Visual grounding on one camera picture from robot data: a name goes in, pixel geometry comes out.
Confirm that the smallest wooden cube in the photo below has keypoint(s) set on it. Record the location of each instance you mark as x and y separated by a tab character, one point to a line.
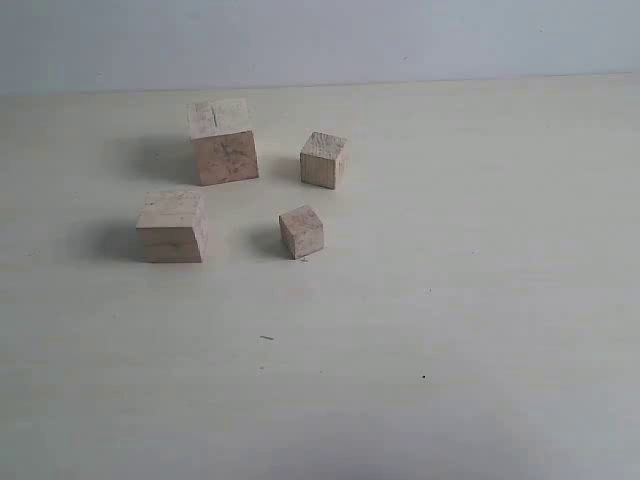
302	231

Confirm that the third largest wooden cube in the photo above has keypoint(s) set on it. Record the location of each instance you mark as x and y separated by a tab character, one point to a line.
323	160

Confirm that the second largest wooden cube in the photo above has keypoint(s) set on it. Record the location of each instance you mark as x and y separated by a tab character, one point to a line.
172	227

